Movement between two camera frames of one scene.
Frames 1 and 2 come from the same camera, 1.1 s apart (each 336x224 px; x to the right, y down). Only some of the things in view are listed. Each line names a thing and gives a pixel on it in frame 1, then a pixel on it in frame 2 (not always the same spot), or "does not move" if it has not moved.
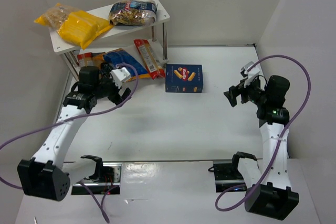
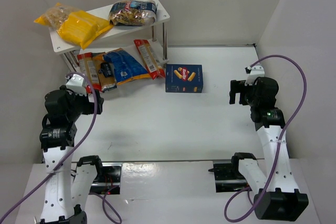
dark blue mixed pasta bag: x=133 y=12 does not move
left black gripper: x=115 y=93 to x=95 y=104
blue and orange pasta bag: x=119 y=59 does not move
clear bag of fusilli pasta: x=56 y=17 does not move
